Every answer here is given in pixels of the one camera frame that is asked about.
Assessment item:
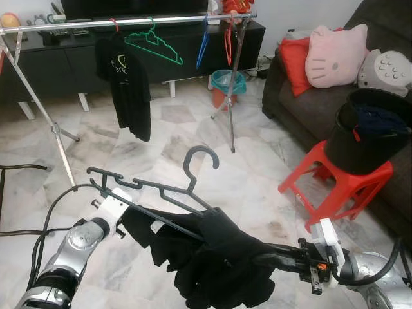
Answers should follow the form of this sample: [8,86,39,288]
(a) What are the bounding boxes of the round black laundry basket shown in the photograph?
[324,88,412,176]

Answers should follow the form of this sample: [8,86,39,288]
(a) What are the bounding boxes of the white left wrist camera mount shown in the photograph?
[97,187,133,236]

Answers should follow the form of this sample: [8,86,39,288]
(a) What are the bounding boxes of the navy blue garment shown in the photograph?
[351,103,409,139]

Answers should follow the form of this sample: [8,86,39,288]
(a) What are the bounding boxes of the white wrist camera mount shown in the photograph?
[97,187,133,236]
[311,218,347,284]

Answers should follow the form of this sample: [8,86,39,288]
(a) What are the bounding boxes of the black garment with neon logo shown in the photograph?
[121,206,277,309]

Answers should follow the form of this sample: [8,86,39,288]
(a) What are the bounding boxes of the round grey Totoro cushion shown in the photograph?
[357,50,412,97]

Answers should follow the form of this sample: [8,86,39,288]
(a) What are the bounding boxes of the yellow and red plush ball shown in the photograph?
[0,12,21,30]

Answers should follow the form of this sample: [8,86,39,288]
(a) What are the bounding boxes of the red plastic bucket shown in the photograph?
[211,87,239,110]

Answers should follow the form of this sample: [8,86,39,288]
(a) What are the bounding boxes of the black plastic hanger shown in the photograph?
[87,145,221,242]

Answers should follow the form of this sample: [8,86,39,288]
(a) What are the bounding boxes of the black trousers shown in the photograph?
[95,32,152,142]

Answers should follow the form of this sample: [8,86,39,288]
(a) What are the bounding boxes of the red festive doll ornament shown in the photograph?
[222,0,255,17]

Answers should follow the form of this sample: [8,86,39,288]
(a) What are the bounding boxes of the red plastic hanger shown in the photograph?
[223,16,234,66]

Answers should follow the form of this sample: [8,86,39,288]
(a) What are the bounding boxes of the green plastic hanger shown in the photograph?
[124,17,184,66]

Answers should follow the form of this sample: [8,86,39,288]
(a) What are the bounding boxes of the dark grey fabric sofa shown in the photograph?
[262,0,412,239]

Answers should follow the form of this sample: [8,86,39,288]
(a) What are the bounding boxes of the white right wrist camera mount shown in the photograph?
[311,218,347,284]

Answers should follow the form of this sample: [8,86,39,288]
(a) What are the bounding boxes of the teal plastic bin bag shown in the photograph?
[211,69,247,95]

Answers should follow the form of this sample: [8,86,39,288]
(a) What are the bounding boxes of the red square pillow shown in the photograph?
[279,29,345,97]

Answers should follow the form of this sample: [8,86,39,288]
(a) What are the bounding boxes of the red plastic stool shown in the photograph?
[278,140,395,232]

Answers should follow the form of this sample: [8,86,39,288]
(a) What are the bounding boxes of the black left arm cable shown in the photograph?
[29,183,100,290]

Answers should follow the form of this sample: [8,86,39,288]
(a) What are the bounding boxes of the pink cat face pillow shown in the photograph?
[304,24,369,89]

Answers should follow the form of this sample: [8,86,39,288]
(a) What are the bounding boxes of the blue plastic hanger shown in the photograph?
[195,16,211,70]

